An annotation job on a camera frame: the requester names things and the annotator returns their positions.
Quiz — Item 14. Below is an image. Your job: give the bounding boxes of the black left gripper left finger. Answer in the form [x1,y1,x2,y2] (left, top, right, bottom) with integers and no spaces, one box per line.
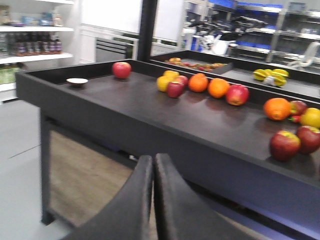
[64,155,153,240]

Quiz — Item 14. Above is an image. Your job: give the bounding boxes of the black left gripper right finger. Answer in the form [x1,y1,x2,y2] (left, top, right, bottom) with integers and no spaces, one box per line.
[154,153,252,240]

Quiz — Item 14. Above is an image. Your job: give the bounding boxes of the dark red apple front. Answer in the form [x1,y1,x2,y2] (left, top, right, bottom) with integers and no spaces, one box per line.
[269,130,301,162]

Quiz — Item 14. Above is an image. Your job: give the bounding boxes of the dark red apple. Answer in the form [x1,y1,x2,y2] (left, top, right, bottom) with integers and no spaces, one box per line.
[269,130,301,162]
[296,125,320,154]

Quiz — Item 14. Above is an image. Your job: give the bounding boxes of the black wooden display table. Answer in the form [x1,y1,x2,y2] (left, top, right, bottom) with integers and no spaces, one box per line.
[16,60,320,240]

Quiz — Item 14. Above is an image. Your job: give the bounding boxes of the red apple beside yellow fruit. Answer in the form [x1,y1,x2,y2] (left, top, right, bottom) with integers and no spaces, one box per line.
[166,81,185,98]

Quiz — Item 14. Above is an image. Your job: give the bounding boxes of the orange fruit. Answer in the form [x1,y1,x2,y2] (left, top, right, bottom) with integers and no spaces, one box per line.
[207,78,230,99]
[188,73,209,93]

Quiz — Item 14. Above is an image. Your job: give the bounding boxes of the red apple by oranges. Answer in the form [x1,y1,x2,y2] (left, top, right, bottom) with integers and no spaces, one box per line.
[225,84,250,106]

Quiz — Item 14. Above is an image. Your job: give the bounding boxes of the yellow apple left rear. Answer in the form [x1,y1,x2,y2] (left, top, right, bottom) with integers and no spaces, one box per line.
[156,76,173,92]

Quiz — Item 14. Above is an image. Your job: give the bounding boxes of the orange near pepper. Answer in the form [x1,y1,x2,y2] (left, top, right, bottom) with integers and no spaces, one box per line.
[263,97,291,121]

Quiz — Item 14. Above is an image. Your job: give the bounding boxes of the small white dish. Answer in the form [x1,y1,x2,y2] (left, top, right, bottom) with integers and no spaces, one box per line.
[66,77,89,88]

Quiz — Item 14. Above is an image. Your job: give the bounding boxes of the lone red apple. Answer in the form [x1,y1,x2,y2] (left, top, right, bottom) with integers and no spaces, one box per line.
[112,61,132,79]

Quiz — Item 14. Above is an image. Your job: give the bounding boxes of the dark red apple rear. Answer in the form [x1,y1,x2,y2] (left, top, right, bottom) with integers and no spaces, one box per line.
[296,125,320,154]

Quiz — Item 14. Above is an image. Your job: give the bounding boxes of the red-yellow small apple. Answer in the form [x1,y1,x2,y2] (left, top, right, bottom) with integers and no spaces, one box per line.
[289,100,308,116]

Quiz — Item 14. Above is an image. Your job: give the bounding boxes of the white store shelf unit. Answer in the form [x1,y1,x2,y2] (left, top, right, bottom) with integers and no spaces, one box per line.
[0,0,80,103]

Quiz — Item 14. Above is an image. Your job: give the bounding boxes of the black upright rack post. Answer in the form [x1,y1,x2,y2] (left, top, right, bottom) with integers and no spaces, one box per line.
[137,0,158,62]

